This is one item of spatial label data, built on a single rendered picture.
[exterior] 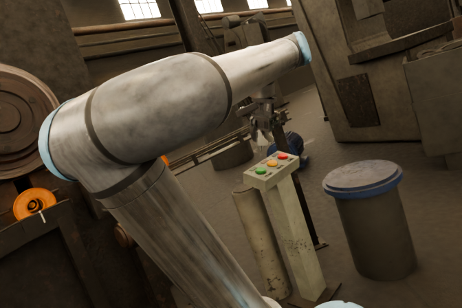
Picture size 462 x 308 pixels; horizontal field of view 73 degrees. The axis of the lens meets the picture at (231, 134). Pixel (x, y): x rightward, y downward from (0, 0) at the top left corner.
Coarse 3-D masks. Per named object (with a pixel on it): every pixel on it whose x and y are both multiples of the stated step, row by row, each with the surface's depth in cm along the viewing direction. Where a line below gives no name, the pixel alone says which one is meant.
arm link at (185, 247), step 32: (64, 128) 40; (64, 160) 41; (96, 160) 40; (160, 160) 48; (96, 192) 43; (128, 192) 44; (160, 192) 46; (128, 224) 46; (160, 224) 46; (192, 224) 50; (160, 256) 49; (192, 256) 50; (224, 256) 55; (192, 288) 52; (224, 288) 54
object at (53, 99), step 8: (0, 64) 127; (16, 72) 131; (24, 72) 132; (32, 80) 134; (40, 80) 136; (40, 88) 136; (48, 88) 138; (48, 96) 137; (56, 104) 139; (40, 160) 132; (16, 168) 126; (24, 168) 128; (32, 168) 130; (0, 176) 123; (8, 176) 124; (16, 176) 126
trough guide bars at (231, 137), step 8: (280, 112) 156; (288, 112) 157; (288, 120) 157; (248, 128) 154; (224, 136) 159; (232, 136) 153; (240, 136) 154; (208, 144) 158; (216, 144) 159; (224, 144) 153; (192, 152) 157; (200, 152) 151; (208, 152) 152; (176, 160) 156; (184, 160) 157; (192, 160) 151
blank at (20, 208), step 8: (24, 192) 129; (32, 192) 131; (40, 192) 133; (48, 192) 135; (16, 200) 127; (24, 200) 129; (48, 200) 135; (16, 208) 127; (24, 208) 129; (16, 216) 127; (24, 216) 128
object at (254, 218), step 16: (240, 192) 131; (256, 192) 132; (240, 208) 132; (256, 208) 131; (256, 224) 132; (256, 240) 133; (272, 240) 134; (256, 256) 136; (272, 256) 134; (272, 272) 135; (272, 288) 136; (288, 288) 137
